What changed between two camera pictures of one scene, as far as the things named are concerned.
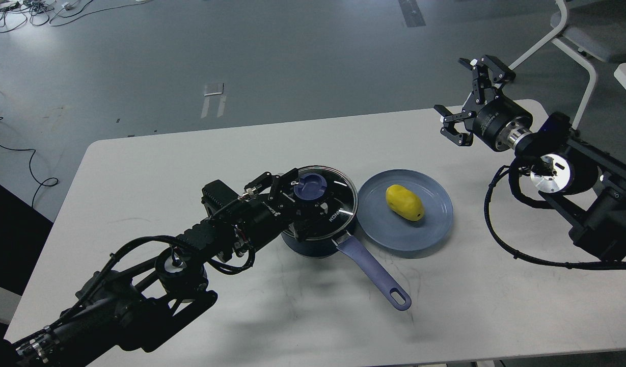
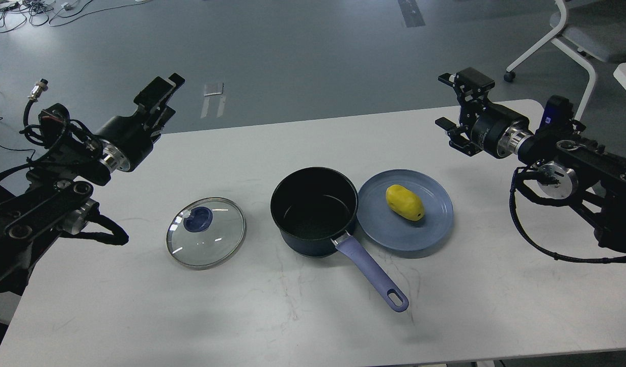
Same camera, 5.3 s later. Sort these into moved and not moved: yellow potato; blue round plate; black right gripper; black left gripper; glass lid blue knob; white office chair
Moved: black left gripper; black right gripper; glass lid blue knob
Not moved: white office chair; yellow potato; blue round plate
